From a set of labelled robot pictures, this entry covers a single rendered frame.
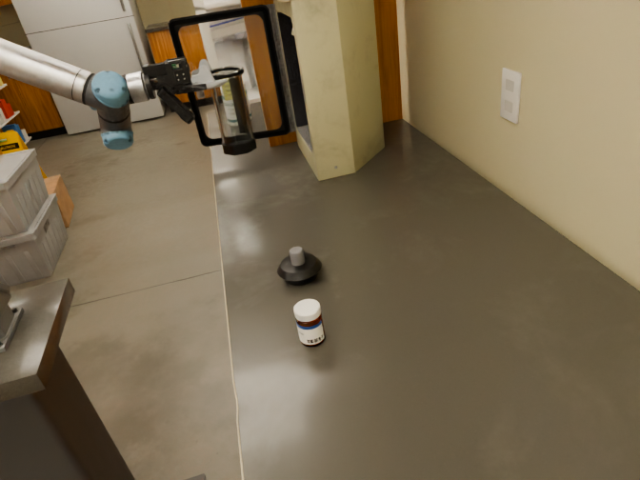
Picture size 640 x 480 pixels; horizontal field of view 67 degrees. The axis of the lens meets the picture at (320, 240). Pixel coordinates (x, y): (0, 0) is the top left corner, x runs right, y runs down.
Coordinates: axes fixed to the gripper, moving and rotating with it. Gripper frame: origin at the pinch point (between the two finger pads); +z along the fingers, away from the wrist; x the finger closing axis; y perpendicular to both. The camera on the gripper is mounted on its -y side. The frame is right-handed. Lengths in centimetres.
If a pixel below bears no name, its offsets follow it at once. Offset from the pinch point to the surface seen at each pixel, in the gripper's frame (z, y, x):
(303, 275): 6, -27, -61
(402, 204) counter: 36, -30, -37
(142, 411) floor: -63, -124, 11
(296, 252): 6, -23, -58
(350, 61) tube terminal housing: 33.1, 0.7, -10.6
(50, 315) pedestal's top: -46, -30, -49
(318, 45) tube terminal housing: 24.8, 6.5, -13.1
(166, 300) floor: -56, -124, 87
